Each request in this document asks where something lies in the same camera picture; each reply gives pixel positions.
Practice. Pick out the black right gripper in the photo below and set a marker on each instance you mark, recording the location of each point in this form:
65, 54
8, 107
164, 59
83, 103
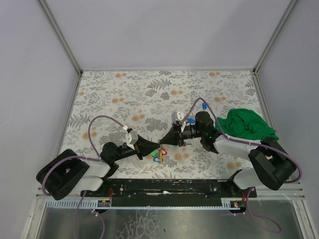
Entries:
178, 135

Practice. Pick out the blue tag key lower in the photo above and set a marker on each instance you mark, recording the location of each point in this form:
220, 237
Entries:
191, 121

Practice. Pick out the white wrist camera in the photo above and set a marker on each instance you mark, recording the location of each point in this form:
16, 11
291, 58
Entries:
177, 118
131, 137

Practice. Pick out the right aluminium frame post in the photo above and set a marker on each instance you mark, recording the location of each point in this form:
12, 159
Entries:
279, 27

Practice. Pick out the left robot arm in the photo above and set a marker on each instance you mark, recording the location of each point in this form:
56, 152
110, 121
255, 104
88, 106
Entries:
70, 172

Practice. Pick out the left aluminium frame post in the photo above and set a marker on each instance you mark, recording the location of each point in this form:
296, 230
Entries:
59, 35

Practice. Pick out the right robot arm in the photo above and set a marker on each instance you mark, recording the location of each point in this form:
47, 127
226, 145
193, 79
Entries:
271, 166

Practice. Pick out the green cloth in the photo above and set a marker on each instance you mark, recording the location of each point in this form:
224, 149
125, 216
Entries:
245, 124

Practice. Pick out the aluminium frame post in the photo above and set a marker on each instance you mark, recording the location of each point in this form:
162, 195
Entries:
279, 27
59, 35

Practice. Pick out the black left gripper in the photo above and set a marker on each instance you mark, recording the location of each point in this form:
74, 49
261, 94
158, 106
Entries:
137, 149

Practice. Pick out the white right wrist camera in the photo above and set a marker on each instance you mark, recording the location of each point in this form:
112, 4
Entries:
177, 118

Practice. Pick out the floral table mat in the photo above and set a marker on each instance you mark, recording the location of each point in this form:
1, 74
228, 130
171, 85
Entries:
144, 101

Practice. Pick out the white cable duct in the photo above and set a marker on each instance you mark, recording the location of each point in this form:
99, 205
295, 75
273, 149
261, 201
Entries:
166, 202

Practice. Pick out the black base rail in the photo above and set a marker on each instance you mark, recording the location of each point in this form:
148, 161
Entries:
180, 188

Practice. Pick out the spiral keyring with yellow handle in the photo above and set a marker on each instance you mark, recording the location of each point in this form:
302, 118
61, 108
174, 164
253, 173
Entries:
157, 155

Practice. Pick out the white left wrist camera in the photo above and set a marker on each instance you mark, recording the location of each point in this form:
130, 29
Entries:
131, 137

